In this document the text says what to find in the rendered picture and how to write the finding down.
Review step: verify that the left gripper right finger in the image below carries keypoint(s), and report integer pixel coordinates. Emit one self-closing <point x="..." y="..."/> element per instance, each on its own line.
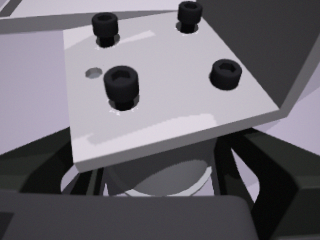
<point x="288" y="203"/>

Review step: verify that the light grey metal bracket plate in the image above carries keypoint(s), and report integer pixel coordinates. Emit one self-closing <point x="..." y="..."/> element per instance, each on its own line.
<point x="276" y="43"/>

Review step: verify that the dark grey cylinder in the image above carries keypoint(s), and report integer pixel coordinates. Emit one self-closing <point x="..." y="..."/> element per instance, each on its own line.
<point x="182" y="171"/>

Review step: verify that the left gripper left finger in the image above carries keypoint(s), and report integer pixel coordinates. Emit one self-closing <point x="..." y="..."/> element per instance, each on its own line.
<point x="39" y="166"/>

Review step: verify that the white shallow rectangular tray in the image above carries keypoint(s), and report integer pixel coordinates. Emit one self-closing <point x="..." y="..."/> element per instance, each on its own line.
<point x="58" y="15"/>

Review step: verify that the black socket head screw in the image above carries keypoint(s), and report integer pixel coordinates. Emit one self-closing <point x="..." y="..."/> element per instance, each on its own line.
<point x="121" y="86"/>
<point x="225" y="74"/>
<point x="189" y="13"/>
<point x="105" y="26"/>

